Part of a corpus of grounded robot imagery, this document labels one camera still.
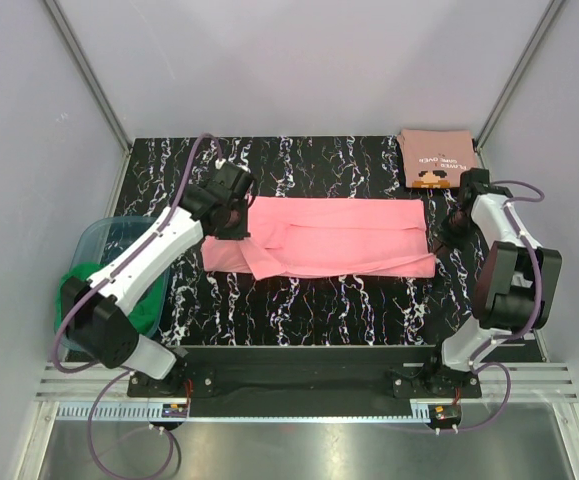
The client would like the green t-shirt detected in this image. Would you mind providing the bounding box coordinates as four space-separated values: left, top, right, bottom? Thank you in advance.
54 262 168 337

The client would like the left aluminium frame post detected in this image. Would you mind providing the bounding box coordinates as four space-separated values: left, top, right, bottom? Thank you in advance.
40 0 133 154

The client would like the right aluminium frame post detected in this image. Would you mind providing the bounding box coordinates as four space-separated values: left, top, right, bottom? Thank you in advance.
474 0 568 154

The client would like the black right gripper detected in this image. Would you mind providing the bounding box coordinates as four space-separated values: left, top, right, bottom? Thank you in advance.
431 206 478 256

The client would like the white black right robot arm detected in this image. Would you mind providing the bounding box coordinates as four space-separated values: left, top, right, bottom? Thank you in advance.
422 188 562 397

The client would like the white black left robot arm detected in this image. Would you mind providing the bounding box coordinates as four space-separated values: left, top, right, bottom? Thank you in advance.
55 182 252 396

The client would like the teal plastic bin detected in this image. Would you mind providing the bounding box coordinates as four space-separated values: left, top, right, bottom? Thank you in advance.
68 216 170 338

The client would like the aluminium frame post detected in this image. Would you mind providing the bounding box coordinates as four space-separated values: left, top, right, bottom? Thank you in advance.
40 0 133 154
474 0 568 154

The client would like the white slotted cable duct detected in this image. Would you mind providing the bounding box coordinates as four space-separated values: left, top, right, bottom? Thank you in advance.
57 401 430 424

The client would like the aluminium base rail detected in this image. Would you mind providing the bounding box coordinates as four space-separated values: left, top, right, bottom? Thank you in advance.
36 363 578 403

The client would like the folded dusty pink printed t-shirt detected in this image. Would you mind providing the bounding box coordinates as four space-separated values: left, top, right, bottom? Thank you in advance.
397 129 477 189

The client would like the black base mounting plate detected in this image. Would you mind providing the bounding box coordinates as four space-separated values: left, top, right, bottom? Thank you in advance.
127 346 482 411

